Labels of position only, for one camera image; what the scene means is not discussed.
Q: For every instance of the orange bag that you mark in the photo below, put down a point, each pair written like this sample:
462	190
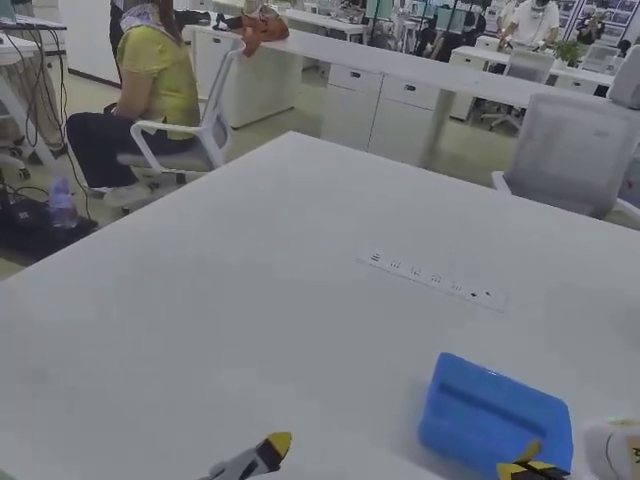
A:
262	25

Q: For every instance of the white office chair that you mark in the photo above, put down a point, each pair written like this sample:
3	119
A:
200	145

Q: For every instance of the grey mesh office chair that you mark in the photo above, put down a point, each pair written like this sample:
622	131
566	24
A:
570	150

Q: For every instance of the green potted plant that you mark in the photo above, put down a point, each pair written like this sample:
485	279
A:
568	52

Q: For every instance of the black floor mat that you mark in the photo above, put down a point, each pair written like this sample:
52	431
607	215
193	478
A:
40	235

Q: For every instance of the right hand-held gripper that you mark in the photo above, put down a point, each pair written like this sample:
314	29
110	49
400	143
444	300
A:
612	452

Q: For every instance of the clear plastic water bottle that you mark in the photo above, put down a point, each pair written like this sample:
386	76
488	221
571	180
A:
62	202

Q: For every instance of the long white desk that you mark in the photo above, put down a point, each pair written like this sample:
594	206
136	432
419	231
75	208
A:
380	80

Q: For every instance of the blue plastic container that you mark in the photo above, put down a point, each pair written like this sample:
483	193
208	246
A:
480	415

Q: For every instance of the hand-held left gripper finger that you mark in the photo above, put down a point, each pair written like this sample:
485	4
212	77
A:
260	457

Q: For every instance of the white built-in power strip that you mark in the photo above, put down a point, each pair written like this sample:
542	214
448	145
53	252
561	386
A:
432	279

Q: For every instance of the white table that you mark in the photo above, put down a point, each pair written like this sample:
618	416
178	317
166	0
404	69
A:
250	310

